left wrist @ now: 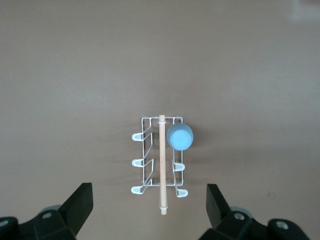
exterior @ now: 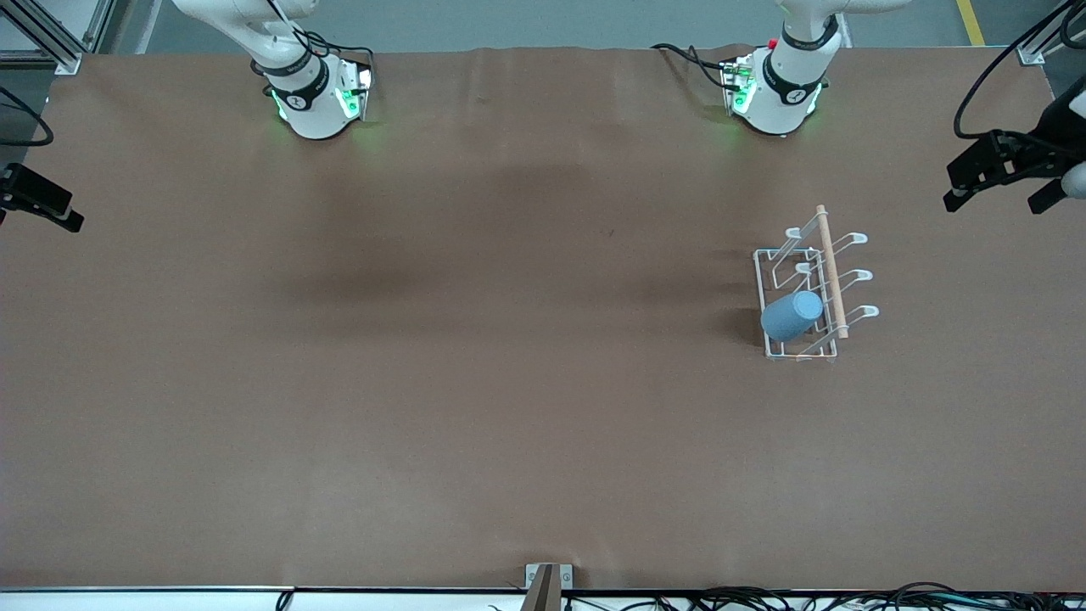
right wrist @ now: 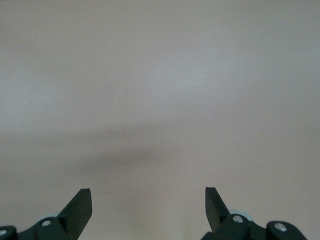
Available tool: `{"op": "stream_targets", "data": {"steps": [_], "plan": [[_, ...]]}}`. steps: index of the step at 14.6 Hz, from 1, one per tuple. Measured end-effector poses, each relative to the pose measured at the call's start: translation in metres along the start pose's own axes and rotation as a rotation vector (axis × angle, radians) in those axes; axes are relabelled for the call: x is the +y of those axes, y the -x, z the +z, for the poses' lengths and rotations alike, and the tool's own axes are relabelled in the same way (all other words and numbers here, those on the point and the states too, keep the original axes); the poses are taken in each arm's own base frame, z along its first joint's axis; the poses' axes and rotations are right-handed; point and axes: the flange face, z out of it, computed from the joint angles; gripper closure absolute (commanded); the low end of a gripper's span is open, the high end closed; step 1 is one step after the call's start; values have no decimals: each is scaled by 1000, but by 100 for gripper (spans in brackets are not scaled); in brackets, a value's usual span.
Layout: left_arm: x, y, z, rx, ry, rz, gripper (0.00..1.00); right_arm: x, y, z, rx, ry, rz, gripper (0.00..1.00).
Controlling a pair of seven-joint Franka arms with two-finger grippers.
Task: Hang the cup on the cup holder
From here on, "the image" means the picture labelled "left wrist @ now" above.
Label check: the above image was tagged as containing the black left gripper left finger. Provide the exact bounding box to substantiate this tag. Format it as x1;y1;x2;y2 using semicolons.
18;182;95;240

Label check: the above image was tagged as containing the brown table cover sheet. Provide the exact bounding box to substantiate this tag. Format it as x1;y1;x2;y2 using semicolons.
0;0;320;240

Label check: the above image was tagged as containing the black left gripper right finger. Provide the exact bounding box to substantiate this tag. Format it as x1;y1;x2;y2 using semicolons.
199;183;270;240

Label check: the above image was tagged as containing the blue plastic cup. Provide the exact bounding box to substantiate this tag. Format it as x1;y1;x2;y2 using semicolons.
165;121;195;152

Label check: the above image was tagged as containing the white wire cup rack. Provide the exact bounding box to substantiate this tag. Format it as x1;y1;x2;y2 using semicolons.
130;114;189;216

